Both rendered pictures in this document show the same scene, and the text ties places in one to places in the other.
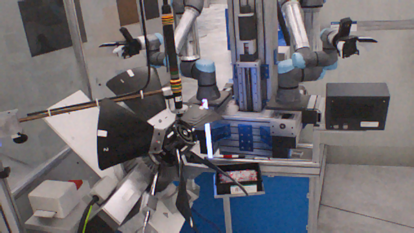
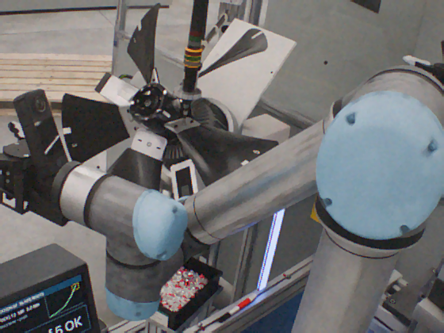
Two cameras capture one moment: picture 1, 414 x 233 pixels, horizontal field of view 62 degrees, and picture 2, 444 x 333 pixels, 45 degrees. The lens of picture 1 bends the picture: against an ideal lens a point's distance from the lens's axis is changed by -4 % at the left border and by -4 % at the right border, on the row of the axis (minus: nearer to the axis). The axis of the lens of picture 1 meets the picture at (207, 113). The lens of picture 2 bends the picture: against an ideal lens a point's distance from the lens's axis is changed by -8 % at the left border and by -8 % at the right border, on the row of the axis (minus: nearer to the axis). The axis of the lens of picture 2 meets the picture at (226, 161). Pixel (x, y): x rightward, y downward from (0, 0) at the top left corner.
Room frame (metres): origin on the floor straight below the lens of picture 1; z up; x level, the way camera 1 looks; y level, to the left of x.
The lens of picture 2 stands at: (1.95, -1.10, 1.84)
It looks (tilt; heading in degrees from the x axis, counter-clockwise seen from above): 29 degrees down; 113
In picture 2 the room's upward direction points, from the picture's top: 9 degrees clockwise
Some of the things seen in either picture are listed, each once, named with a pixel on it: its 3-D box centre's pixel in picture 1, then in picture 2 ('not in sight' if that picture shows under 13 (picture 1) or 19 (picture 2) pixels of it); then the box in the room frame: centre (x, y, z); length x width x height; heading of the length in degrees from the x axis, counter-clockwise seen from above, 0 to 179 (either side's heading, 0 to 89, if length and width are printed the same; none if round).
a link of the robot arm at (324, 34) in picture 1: (330, 37); (136, 220); (1.64, -0.62, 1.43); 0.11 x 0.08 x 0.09; 2
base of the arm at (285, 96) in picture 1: (288, 92); not in sight; (1.90, -0.47, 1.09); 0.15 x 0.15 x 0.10
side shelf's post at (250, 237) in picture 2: not in sight; (246, 254); (1.36, 0.67, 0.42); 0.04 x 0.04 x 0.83; 73
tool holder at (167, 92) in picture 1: (175, 99); (190, 75); (1.30, 0.12, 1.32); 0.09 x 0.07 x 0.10; 108
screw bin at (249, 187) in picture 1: (238, 178); (172, 288); (1.44, -0.12, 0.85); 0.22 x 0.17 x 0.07; 87
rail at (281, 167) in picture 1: (230, 164); (235, 318); (1.62, -0.10, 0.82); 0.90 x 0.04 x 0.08; 73
